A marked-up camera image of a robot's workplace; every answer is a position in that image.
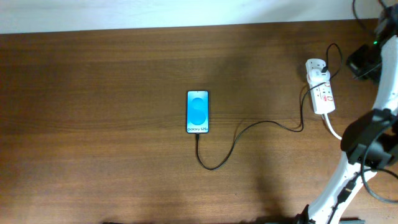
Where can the white power strip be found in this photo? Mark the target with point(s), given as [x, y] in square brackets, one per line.
[321, 93]

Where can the blue screen smartphone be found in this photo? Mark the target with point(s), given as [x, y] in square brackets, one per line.
[198, 120]

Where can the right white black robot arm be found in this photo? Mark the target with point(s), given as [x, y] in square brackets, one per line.
[369, 145]

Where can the white USB charger adapter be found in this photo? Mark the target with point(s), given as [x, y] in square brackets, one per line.
[316, 76]

